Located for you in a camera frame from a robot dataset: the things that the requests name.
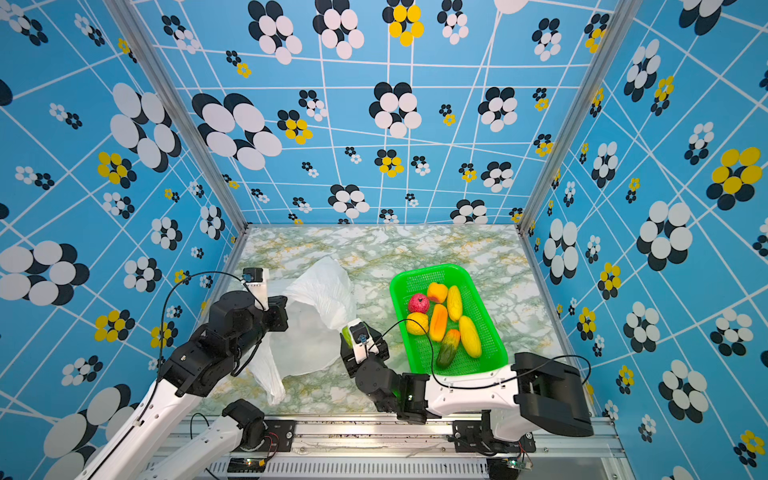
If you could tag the white plastic bag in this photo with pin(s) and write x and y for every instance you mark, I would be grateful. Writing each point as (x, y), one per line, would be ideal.
(320, 304)

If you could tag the left circuit board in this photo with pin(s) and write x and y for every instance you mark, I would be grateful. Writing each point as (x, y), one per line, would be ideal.
(246, 466)

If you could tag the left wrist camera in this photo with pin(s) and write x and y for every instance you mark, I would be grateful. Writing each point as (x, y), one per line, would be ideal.
(255, 280)

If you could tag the yellow toy mango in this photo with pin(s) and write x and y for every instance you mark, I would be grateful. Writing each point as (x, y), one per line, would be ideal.
(454, 303)
(470, 338)

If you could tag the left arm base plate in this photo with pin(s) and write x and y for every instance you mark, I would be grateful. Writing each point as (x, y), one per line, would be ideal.
(269, 436)

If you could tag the aluminium front rail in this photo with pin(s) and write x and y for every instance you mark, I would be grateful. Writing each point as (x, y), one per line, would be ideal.
(381, 447)

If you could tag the yellow toy apple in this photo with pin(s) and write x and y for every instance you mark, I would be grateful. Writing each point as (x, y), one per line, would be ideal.
(437, 293)

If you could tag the yellow toy orange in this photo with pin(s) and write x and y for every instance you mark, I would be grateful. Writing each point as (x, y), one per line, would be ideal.
(417, 324)

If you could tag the green toy fruit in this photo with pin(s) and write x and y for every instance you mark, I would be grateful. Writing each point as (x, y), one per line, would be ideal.
(347, 336)

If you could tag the right aluminium corner post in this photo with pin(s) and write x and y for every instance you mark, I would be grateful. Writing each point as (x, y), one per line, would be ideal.
(620, 23)

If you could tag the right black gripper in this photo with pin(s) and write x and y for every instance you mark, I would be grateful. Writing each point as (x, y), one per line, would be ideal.
(350, 360)

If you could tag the green plastic basket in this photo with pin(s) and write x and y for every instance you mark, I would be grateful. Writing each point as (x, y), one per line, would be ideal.
(417, 348)

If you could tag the yellow orange toy banana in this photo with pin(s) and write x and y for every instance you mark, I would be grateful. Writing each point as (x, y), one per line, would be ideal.
(438, 323)

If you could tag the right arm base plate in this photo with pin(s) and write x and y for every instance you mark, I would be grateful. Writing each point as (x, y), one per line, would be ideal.
(475, 436)

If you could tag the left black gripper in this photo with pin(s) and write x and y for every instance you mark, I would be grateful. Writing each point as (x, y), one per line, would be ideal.
(277, 307)

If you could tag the right circuit board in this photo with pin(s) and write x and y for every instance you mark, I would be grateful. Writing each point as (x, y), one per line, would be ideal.
(507, 468)

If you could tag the aluminium corner post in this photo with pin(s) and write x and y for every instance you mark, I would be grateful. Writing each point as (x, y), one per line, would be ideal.
(128, 22)
(620, 23)

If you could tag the green orange toy mango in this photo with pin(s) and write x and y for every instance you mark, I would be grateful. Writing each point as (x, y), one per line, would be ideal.
(448, 349)

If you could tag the pink toy apple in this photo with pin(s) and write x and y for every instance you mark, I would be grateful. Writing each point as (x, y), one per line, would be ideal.
(419, 303)

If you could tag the circuit board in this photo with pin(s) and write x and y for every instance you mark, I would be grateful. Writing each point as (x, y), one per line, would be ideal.
(246, 466)
(507, 468)

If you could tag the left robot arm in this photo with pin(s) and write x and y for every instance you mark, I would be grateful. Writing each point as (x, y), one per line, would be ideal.
(237, 324)

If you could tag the left aluminium corner post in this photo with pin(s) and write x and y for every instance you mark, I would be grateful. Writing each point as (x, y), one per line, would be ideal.
(128, 22)

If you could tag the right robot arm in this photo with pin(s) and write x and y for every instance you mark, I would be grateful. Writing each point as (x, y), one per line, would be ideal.
(534, 392)

